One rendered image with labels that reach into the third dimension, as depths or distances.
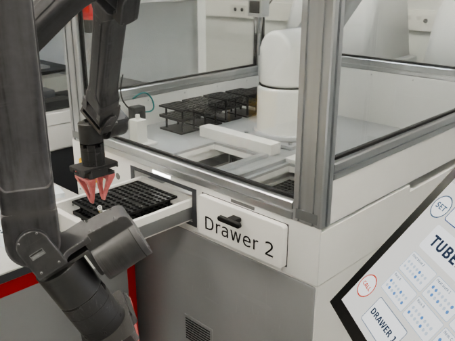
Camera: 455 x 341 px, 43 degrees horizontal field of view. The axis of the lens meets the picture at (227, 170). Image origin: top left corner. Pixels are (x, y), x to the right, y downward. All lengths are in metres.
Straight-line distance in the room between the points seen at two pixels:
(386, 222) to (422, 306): 0.73
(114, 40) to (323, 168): 0.51
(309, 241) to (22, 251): 0.81
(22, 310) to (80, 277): 1.00
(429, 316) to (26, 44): 0.61
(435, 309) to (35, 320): 1.16
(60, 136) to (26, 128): 1.76
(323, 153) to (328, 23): 0.27
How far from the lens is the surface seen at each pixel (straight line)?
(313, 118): 1.23
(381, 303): 0.92
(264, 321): 1.53
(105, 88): 1.26
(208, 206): 1.49
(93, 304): 0.70
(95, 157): 1.41
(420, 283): 0.88
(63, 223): 1.45
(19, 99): 0.61
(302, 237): 1.33
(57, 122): 2.36
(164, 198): 1.57
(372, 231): 1.51
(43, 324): 1.73
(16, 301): 1.65
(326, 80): 1.19
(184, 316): 1.78
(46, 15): 1.01
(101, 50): 1.17
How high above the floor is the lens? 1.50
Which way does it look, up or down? 20 degrees down
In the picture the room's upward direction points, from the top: straight up
